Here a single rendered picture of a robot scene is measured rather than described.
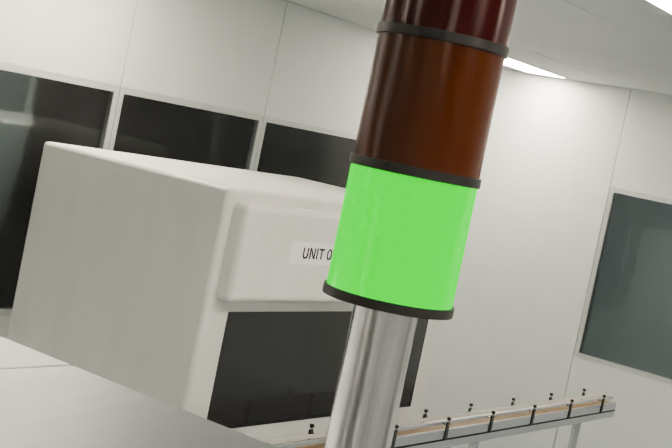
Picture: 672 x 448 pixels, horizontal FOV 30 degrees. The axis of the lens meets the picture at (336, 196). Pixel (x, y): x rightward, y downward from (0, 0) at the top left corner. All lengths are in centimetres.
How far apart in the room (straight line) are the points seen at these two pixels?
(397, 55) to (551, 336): 876
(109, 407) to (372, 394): 21
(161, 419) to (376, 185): 23
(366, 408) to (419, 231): 7
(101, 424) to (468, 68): 26
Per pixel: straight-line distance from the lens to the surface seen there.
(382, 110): 46
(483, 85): 46
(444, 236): 46
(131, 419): 63
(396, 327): 47
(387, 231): 45
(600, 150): 910
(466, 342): 951
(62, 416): 62
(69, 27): 639
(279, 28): 758
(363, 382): 47
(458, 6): 46
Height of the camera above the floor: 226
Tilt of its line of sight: 3 degrees down
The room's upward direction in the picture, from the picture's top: 12 degrees clockwise
